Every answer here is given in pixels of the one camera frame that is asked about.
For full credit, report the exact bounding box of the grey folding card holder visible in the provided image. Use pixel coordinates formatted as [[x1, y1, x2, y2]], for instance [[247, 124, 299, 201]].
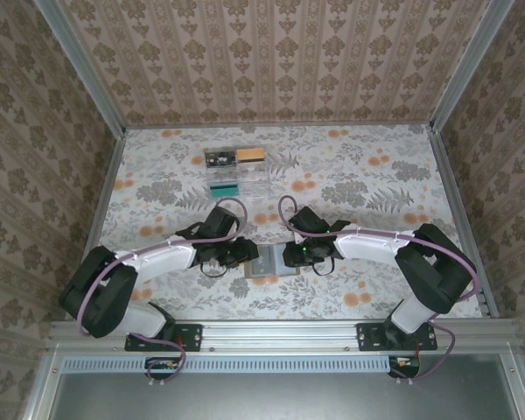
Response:
[[243, 243, 299, 279]]

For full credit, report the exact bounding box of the clear acrylic organizer box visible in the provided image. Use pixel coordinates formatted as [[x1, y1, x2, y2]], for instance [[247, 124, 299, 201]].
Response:
[[203, 143, 272, 202]]

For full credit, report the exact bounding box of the teal card with black stripe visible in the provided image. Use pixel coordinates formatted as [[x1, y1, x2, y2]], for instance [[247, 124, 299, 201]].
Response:
[[210, 180, 240, 197]]

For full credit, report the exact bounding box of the tan wooden block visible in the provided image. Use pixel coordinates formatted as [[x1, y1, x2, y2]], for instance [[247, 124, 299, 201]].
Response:
[[237, 147, 267, 164]]

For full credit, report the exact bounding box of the grey metal sheet panel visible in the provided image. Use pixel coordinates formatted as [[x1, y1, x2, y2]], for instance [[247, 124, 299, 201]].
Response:
[[47, 371, 522, 420]]

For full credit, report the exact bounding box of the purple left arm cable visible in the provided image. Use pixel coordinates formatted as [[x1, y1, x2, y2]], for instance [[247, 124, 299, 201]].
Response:
[[76, 197, 250, 389]]

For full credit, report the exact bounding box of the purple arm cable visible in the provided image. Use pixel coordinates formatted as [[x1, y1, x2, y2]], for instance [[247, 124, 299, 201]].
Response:
[[76, 197, 250, 389], [277, 195, 478, 386]]

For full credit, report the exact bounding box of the thin black right gripper cable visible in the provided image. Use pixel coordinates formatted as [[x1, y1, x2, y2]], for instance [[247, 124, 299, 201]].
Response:
[[312, 255, 336, 277]]

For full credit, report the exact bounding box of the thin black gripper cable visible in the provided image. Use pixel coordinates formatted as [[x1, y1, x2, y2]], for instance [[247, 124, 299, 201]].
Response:
[[312, 255, 336, 277], [199, 257, 228, 279]]

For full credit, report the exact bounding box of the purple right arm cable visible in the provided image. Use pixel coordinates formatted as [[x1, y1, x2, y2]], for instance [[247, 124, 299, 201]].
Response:
[[277, 195, 478, 386]]

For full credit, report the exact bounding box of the thin black left gripper cable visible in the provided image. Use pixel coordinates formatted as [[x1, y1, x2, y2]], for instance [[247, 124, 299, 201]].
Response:
[[199, 257, 228, 279]]

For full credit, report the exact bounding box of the aluminium mounting rail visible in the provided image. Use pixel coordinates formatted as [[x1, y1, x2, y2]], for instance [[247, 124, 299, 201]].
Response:
[[47, 318, 517, 354]]

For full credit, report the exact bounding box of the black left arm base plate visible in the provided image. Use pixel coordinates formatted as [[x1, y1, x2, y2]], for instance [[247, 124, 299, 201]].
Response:
[[124, 322, 202, 353]]

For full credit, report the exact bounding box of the grey slotted cable duct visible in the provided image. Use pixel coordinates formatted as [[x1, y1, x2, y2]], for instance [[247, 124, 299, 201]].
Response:
[[63, 354, 389, 374]]

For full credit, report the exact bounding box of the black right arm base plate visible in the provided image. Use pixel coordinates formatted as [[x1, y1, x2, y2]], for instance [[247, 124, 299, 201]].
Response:
[[357, 322, 438, 353]]

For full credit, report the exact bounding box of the aluminium table side rail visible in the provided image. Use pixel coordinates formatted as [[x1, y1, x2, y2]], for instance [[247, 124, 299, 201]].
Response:
[[65, 129, 127, 320], [426, 124, 500, 319]]

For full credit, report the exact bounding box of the black controller board with wires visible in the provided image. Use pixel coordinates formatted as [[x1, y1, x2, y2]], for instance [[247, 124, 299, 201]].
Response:
[[387, 354, 421, 380], [144, 356, 186, 381]]

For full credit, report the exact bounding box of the aluminium frame post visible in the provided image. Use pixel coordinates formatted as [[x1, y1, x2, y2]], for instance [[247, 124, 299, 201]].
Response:
[[430, 0, 515, 132], [33, 0, 127, 137]]

